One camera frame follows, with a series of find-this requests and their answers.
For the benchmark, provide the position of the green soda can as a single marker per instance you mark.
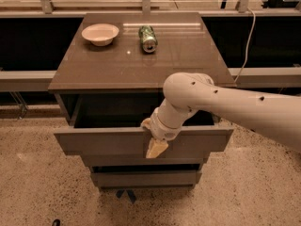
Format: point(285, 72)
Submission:
point(147, 38)

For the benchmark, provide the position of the small black floor object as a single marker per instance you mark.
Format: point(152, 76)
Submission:
point(56, 222)

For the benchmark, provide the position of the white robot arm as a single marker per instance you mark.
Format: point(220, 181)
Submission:
point(275, 116)

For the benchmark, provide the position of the blue tape cross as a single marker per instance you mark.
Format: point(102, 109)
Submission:
point(129, 193)

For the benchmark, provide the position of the grey middle drawer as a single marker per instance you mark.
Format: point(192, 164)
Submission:
point(107, 160)

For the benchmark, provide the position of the grey drawer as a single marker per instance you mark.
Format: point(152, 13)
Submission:
point(147, 179)
point(109, 125)
point(107, 160)

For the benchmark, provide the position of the white bowl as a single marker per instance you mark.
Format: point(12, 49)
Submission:
point(100, 34)

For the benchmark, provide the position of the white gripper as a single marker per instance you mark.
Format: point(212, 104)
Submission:
point(161, 127)

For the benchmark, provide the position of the grey bottom drawer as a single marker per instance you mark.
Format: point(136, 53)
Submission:
point(147, 179)

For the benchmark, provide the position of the grey top drawer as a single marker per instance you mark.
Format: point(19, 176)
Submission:
point(109, 125)

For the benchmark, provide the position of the grey drawer cabinet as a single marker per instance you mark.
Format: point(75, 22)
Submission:
point(184, 46)

